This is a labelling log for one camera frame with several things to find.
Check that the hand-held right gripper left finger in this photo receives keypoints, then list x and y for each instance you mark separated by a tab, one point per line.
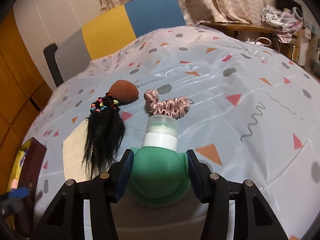
123	177

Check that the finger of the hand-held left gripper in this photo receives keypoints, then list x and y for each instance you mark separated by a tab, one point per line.
18	193

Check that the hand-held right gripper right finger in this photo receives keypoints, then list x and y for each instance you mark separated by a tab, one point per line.
196	177

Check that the gold tin box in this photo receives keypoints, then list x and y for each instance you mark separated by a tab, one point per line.
35	165

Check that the yellow tube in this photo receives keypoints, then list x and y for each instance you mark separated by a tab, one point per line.
21	160

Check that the green bottle with white cap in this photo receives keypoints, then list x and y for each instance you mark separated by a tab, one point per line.
157	172

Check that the pink satin scrunchie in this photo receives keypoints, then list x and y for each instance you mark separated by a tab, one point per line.
170	106

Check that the black beaded hairpiece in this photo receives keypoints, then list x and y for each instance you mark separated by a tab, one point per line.
105	135

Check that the cream rectangular pad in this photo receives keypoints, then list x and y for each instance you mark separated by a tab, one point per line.
73	150

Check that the patterned light blue tablecloth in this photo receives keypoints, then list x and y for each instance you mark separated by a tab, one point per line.
225	105

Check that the brown makeup sponge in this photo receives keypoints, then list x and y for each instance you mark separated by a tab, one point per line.
123	90

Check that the wooden cabinet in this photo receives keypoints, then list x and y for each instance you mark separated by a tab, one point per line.
15	80

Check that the grey yellow blue chair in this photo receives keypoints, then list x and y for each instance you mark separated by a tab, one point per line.
107	30

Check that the wooden side table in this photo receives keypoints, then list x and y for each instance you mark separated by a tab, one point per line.
240	27

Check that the beige patterned curtain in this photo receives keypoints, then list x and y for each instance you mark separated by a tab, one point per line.
212	0

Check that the pile of patterned clothes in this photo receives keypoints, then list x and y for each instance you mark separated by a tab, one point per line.
280	20

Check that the white round device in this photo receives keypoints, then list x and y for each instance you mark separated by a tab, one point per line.
297	11

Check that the black monitor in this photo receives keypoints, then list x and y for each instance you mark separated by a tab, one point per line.
285	0

